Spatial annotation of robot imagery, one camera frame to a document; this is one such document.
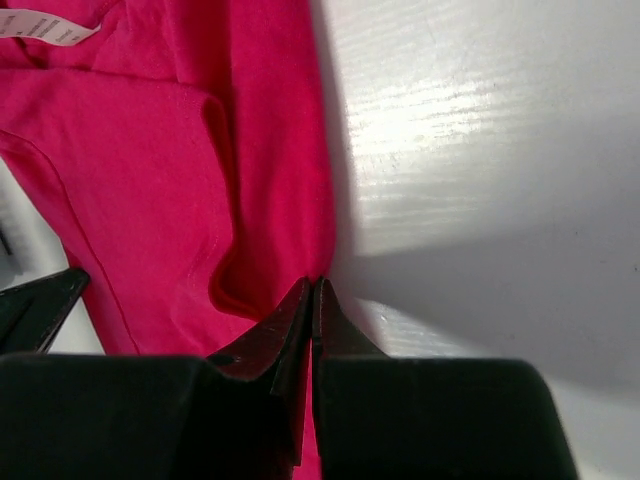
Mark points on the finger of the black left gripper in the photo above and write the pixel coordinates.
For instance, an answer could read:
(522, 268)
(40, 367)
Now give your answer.
(33, 313)

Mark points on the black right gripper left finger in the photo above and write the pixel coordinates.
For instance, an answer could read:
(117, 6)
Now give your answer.
(236, 414)

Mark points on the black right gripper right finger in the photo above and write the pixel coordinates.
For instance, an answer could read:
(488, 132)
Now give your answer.
(383, 417)

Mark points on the red t shirt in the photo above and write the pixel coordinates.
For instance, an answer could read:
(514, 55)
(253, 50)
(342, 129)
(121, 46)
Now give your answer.
(178, 151)

